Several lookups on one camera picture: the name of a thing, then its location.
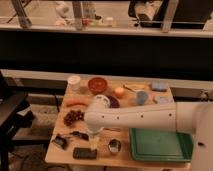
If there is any black rectangular sponge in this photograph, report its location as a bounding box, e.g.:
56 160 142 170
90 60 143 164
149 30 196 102
73 147 97 159

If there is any black dish brush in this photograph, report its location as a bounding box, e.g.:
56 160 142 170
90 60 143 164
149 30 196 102
52 131 89 149

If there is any red bowl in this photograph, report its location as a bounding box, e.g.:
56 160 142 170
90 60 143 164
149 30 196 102
88 77 108 95

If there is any white plastic cup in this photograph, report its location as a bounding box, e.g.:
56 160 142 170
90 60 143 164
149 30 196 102
67 75 81 90

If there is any orange carrot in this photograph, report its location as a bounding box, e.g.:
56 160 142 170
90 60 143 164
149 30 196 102
65 100 88 107

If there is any purple bowl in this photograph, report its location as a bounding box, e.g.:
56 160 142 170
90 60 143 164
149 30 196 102
109 96 120 108

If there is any bunch of red grapes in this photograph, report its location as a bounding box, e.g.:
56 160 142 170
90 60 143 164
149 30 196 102
63 110 84 126

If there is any orange fruit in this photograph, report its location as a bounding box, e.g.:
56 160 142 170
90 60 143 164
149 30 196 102
114 87 125 98

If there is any wooden spoon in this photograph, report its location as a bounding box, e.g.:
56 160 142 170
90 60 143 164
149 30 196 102
123 84 145 93

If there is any green plastic tray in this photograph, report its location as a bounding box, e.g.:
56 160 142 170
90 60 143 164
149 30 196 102
129 128 193 163

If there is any small metal cup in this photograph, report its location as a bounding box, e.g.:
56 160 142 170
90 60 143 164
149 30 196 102
108 139 121 155

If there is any blue plastic cup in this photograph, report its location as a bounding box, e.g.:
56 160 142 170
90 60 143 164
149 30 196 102
136 91 148 105

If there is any metal fork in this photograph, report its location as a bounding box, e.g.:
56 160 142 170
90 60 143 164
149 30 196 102
104 128 121 132

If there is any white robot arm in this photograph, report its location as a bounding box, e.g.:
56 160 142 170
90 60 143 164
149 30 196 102
84 95 213 171

